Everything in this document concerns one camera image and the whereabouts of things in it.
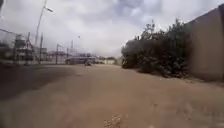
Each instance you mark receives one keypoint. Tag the brown dirt road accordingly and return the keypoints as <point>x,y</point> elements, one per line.
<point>110,96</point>

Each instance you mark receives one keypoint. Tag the vehicle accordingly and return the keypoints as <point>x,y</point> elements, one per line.
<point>80,60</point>

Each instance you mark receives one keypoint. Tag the green bushes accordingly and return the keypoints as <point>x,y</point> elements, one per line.
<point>156,53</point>

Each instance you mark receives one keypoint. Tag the street lamp pole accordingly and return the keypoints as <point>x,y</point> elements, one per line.
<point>39,23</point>

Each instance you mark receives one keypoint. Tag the pale low wall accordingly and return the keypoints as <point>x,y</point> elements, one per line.
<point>108,61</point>

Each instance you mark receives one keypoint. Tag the grey concrete wall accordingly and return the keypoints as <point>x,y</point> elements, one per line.
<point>206,46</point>

